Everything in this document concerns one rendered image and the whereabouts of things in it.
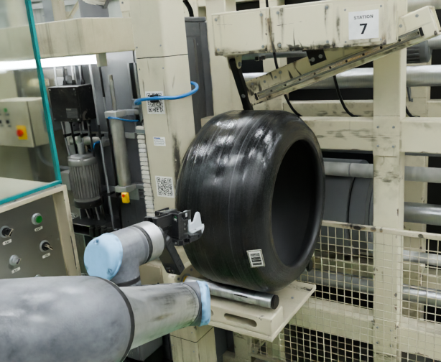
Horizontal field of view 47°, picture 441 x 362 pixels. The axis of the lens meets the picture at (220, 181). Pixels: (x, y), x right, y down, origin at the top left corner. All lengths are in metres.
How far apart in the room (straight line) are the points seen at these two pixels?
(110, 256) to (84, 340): 0.51
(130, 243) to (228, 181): 0.42
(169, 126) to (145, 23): 0.33
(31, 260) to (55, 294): 1.25
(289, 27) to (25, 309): 1.36
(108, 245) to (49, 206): 0.77
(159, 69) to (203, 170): 0.40
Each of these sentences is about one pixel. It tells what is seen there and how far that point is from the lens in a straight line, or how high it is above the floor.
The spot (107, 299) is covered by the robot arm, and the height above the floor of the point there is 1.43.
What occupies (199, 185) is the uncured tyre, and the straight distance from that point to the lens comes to 1.43.
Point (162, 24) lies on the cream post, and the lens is 1.65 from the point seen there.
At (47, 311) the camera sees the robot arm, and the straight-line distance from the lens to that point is 0.53.
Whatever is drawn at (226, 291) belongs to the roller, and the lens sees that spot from 1.66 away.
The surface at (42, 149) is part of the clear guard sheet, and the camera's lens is 1.73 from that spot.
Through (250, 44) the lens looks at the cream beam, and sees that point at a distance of 1.77.
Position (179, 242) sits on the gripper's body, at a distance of 1.22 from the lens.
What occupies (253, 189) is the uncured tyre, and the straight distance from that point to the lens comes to 1.37.
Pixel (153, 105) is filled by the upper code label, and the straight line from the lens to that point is 1.70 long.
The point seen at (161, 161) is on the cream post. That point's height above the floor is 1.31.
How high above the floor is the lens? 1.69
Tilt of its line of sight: 15 degrees down
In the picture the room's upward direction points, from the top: 5 degrees counter-clockwise
